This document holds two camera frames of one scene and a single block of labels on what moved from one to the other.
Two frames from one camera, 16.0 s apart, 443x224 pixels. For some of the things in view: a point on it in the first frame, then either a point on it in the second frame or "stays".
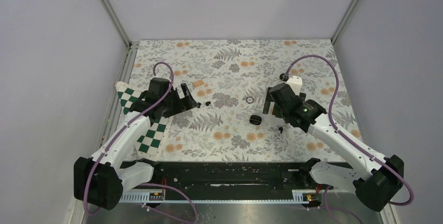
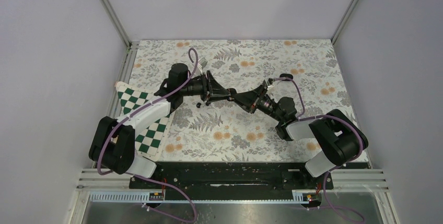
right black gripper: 268,101 → 252,99
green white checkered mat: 150,145 stays
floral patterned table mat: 231,80 stays
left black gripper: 183,104 → 209,84
